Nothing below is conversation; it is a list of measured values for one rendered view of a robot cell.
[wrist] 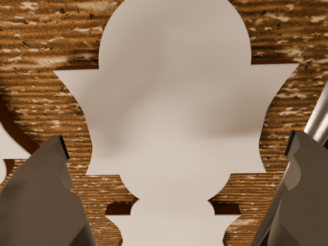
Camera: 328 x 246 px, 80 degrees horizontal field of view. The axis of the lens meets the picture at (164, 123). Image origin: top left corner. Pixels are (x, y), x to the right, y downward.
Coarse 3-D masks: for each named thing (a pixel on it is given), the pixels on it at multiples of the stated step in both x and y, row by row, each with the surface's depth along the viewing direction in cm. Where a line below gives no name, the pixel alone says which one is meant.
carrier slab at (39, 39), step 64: (0, 0) 10; (64, 0) 10; (256, 0) 10; (320, 0) 10; (0, 64) 12; (64, 64) 11; (320, 64) 11; (64, 128) 14; (128, 192) 18; (256, 192) 18
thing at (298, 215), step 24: (288, 144) 11; (312, 144) 9; (288, 168) 9; (312, 168) 8; (288, 192) 7; (312, 192) 7; (288, 216) 6; (312, 216) 6; (288, 240) 6; (312, 240) 6
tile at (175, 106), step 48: (144, 0) 9; (192, 0) 9; (144, 48) 10; (192, 48) 10; (240, 48) 10; (96, 96) 11; (144, 96) 11; (192, 96) 11; (240, 96) 11; (96, 144) 13; (144, 144) 13; (192, 144) 12; (240, 144) 12; (144, 192) 15; (192, 192) 15
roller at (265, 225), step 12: (324, 96) 14; (324, 108) 15; (312, 120) 16; (324, 120) 15; (312, 132) 16; (324, 132) 16; (324, 144) 17; (276, 192) 21; (276, 204) 22; (264, 216) 23; (264, 228) 24
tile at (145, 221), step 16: (112, 208) 19; (128, 208) 19; (144, 208) 18; (160, 208) 18; (176, 208) 18; (192, 208) 18; (208, 208) 17; (224, 208) 19; (128, 224) 19; (144, 224) 19; (160, 224) 19; (176, 224) 19; (192, 224) 19; (208, 224) 19; (224, 224) 19; (128, 240) 21; (144, 240) 21; (160, 240) 21; (176, 240) 21; (192, 240) 21; (208, 240) 21; (224, 240) 23
